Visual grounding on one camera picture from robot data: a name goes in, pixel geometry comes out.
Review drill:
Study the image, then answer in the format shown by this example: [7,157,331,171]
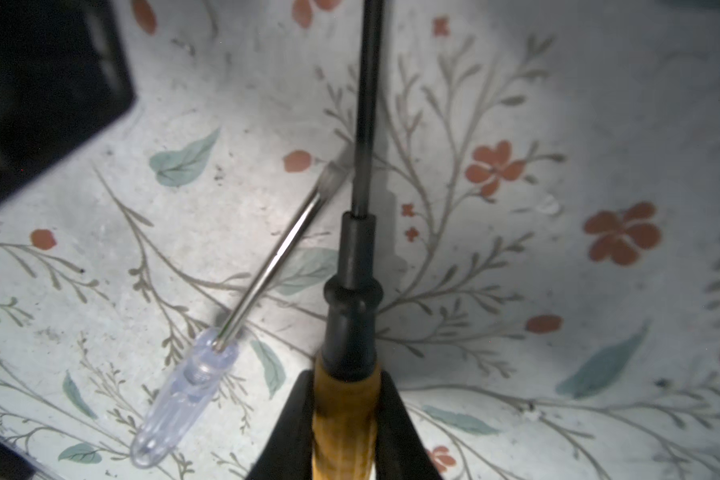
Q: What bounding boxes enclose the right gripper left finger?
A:
[247,370,314,480]

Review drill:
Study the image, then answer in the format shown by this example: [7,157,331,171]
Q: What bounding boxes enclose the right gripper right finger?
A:
[375,371,442,480]

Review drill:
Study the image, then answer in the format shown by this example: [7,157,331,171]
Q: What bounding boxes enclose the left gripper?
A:
[0,1,135,204]

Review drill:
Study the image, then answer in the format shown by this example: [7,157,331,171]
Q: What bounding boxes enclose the orange handled screwdriver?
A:
[312,1,385,479]

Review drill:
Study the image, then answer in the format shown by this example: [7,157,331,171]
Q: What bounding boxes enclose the clear handled small screwdriver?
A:
[130,161,351,469]

